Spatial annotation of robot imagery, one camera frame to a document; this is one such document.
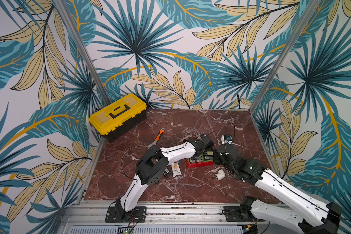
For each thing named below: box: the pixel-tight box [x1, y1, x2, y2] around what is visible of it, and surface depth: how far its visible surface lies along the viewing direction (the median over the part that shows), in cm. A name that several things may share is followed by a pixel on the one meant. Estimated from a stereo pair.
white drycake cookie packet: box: [171, 161, 182, 177], surface depth 90 cm
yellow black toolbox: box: [88, 93, 148, 143], surface depth 97 cm
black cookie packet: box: [162, 167, 170, 178], surface depth 87 cm
